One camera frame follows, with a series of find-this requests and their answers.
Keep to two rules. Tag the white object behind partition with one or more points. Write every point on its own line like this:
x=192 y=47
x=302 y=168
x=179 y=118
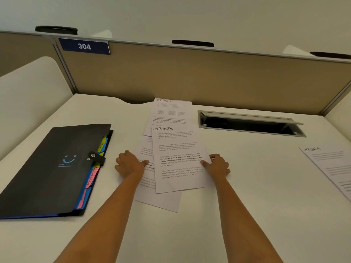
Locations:
x=297 y=50
x=102 y=34

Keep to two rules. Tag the person's right forearm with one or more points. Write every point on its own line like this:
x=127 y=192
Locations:
x=241 y=221

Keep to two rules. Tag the black expanding file folder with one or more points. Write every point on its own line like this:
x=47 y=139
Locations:
x=52 y=169

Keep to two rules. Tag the person's left forearm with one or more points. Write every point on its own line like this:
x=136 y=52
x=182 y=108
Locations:
x=104 y=224

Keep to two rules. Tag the person's right thumb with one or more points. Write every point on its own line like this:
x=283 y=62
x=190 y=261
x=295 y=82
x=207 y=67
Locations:
x=205 y=162

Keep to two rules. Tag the printed white paper sheet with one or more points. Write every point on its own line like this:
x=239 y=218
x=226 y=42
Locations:
x=170 y=112
x=161 y=198
x=331 y=161
x=178 y=156

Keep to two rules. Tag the person's right hand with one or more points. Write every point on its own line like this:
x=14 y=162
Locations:
x=218 y=167

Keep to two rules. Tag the narrow beige partition panel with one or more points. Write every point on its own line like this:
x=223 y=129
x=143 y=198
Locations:
x=24 y=51

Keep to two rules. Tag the wide beige partition panel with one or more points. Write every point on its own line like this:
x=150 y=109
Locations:
x=205 y=76

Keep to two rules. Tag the blue number sign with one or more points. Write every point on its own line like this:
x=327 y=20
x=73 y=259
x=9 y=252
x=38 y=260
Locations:
x=84 y=46

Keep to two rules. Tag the person's left hand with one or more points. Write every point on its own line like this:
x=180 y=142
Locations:
x=130 y=167

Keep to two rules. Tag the white rounded side divider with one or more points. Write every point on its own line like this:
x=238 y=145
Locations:
x=340 y=112
x=27 y=101

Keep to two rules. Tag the person's left thumb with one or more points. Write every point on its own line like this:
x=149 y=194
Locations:
x=144 y=163

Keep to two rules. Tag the black object behind partition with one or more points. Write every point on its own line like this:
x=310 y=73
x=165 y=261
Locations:
x=192 y=43
x=330 y=55
x=56 y=30

